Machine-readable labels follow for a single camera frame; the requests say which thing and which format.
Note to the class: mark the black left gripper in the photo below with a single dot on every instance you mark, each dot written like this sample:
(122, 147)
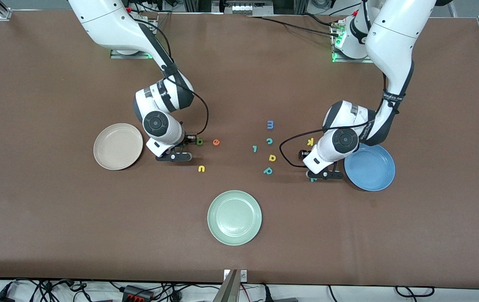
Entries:
(303, 154)

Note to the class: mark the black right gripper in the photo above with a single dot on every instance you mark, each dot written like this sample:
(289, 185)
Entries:
(188, 139)

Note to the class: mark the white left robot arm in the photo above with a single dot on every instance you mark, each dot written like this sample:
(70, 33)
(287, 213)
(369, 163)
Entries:
(394, 37)

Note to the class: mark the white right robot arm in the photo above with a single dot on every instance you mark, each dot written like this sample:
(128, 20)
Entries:
(109, 21)

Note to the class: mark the teal foam letter p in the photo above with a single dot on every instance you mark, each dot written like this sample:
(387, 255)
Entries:
(270, 170)

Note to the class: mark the blue plate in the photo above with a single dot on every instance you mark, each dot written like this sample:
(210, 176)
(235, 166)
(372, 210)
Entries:
(373, 172)

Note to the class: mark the beige brown plate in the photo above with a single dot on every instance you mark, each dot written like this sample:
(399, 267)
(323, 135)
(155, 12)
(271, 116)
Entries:
(118, 147)

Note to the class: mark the brown table cover sheet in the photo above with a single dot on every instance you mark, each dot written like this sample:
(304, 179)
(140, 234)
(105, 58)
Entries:
(239, 84)

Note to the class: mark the pale green plate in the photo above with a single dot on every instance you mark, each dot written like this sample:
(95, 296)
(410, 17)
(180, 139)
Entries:
(234, 218)

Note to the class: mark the silver control device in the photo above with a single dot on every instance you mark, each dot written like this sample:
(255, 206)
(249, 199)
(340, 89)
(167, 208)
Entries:
(243, 7)

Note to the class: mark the black power plug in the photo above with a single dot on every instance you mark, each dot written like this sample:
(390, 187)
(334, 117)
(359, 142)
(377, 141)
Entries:
(266, 293)

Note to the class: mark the black power strip red switches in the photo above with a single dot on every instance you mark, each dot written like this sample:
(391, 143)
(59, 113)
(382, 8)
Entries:
(136, 292)

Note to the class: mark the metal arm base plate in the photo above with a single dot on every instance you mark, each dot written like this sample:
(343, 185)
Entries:
(118, 54)
(369, 60)

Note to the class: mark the white post bracket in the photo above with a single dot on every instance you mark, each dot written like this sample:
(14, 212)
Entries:
(243, 275)

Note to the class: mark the grey metal camera post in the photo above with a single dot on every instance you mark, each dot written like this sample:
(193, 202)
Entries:
(227, 289)

